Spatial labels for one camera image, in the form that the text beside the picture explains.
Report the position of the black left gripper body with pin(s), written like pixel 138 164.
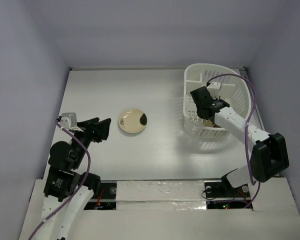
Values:
pixel 86 136

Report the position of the base electronics bay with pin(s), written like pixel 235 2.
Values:
pixel 220 197
pixel 105 199

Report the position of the white plastic dish rack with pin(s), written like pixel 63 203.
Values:
pixel 234 91

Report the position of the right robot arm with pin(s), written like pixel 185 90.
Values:
pixel 266 154

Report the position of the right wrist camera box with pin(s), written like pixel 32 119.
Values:
pixel 214 89

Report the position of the brown and yellow patterned plate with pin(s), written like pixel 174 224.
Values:
pixel 216 126

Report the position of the white foam strip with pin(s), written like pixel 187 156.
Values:
pixel 155 195

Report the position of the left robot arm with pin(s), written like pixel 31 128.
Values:
pixel 70 184

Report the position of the cream floral plate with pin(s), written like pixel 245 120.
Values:
pixel 209 123

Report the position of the cream plate with black blotch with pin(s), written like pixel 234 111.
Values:
pixel 132 121

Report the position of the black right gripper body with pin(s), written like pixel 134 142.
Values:
pixel 200 96

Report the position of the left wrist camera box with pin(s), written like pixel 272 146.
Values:
pixel 68 120

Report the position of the right base electronics bay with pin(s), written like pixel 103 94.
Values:
pixel 220 197

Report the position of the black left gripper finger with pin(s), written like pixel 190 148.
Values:
pixel 88 123
pixel 100 129

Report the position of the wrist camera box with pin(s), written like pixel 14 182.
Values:
pixel 68 120
pixel 214 89

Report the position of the left base electronics bay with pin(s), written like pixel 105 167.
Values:
pixel 105 199

